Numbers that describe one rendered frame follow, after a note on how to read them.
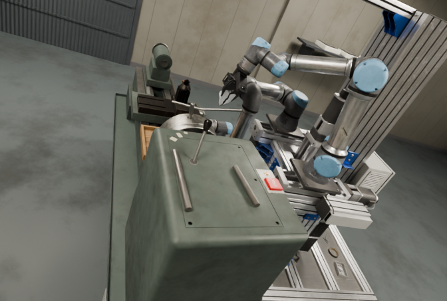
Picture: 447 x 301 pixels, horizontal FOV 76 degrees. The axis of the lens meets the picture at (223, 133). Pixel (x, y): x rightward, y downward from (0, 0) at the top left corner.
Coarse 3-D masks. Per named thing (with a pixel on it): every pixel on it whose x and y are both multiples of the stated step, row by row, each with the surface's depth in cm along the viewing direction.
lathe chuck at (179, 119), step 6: (180, 114) 140; (186, 114) 140; (168, 120) 140; (174, 120) 138; (180, 120) 136; (186, 120) 136; (192, 120) 137; (198, 120) 139; (204, 120) 142; (162, 126) 140; (168, 126) 136; (174, 126) 134
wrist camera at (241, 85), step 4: (240, 72) 130; (240, 76) 129; (244, 76) 131; (236, 80) 130; (240, 80) 128; (244, 80) 130; (236, 84) 129; (240, 84) 127; (244, 84) 129; (236, 88) 127; (240, 88) 126; (244, 88) 127; (240, 92) 127; (244, 92) 127
